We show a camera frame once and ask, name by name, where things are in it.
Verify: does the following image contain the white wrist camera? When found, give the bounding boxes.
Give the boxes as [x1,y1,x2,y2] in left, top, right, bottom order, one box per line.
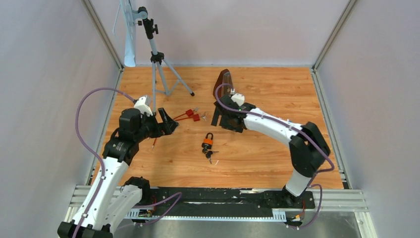
[229,88,245,107]
[134,95,153,117]

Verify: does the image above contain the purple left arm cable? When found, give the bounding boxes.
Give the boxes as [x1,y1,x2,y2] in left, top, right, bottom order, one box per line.
[71,87,137,238]

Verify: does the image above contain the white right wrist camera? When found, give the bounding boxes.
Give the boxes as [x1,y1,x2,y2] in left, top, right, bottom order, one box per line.
[229,88,245,107]

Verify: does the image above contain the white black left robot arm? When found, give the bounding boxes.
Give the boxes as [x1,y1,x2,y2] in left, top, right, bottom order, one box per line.
[57,108,179,238]

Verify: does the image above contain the white board on tripod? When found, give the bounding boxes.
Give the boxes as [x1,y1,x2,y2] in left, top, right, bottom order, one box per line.
[112,0,136,67]

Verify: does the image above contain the black padlock keys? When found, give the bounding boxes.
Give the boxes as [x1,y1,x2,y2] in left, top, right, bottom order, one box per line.
[202,148,218,164]

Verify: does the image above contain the silver keys of near lock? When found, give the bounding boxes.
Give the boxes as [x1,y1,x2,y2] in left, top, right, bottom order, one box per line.
[200,113,207,121]

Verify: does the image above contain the grey camera tripod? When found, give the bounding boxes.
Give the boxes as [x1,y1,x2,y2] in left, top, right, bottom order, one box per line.
[137,6,195,112]

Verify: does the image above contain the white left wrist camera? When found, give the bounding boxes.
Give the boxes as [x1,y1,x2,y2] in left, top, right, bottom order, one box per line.
[134,95,153,117]

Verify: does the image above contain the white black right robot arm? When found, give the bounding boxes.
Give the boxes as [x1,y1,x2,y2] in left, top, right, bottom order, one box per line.
[212,94,331,207]

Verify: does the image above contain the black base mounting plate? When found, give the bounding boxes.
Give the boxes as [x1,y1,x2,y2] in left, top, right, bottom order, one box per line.
[137,187,315,218]

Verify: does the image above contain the brown wooden metronome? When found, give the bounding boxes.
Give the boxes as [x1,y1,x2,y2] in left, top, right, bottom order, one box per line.
[213,69,234,99]

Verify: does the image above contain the orange black padlock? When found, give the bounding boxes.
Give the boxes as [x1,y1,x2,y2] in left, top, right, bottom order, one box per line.
[202,132,213,150]

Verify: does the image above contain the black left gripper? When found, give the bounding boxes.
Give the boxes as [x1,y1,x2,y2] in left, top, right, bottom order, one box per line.
[134,107,178,142]

